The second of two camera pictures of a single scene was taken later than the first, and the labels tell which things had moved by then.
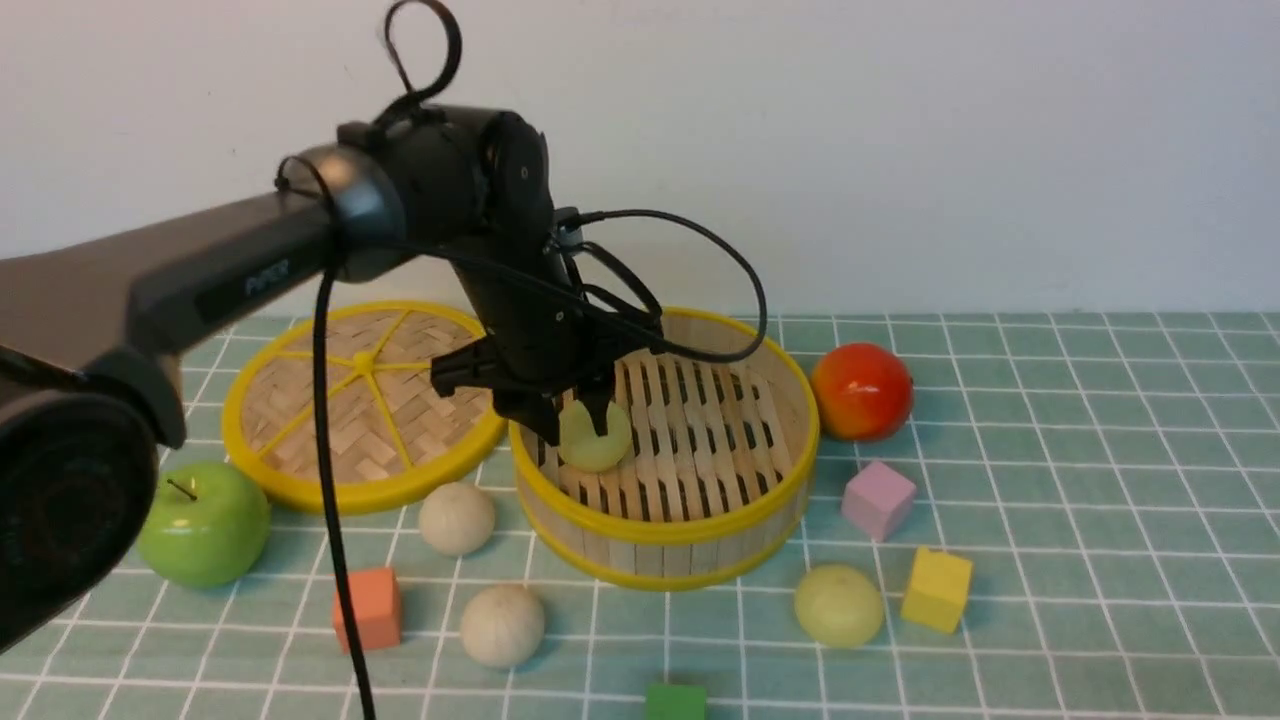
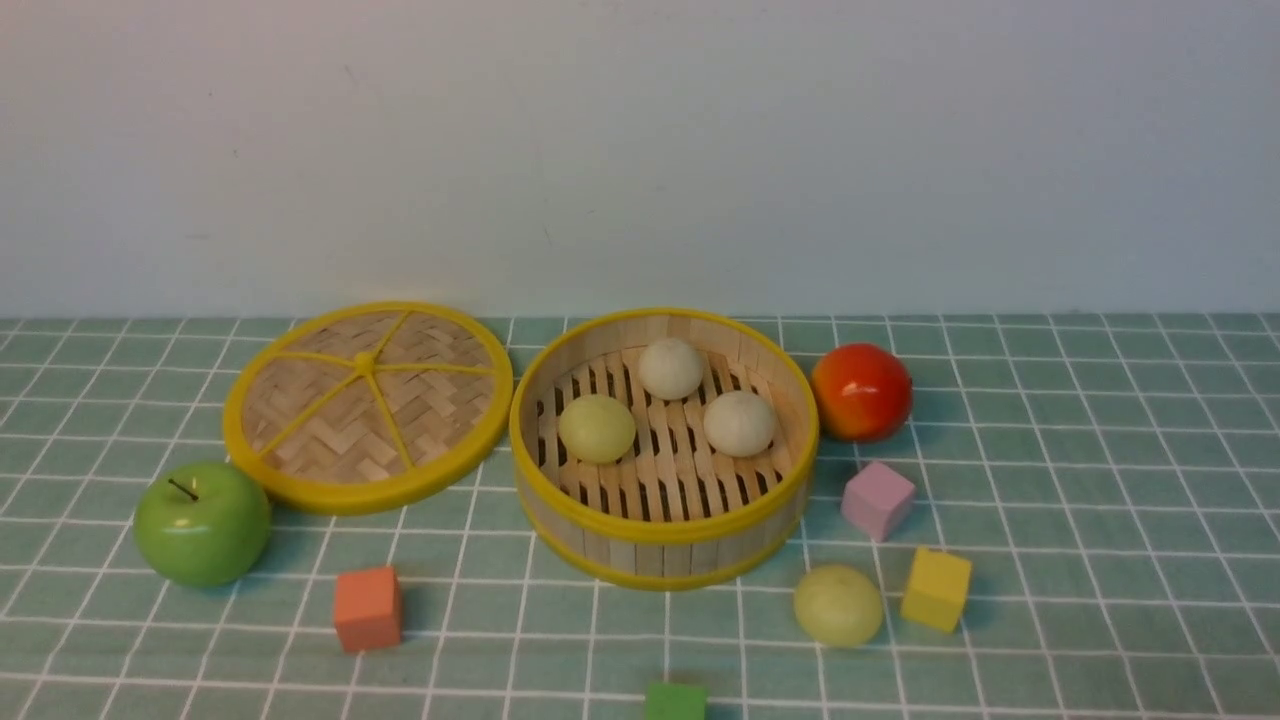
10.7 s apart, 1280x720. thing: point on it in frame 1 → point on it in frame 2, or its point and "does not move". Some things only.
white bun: [502, 624] → [740, 424]
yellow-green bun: [839, 606] does not move
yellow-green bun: [580, 445] does not move
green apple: [207, 524] does not move
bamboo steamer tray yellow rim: [714, 479] does not move
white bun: [457, 518] → [670, 369]
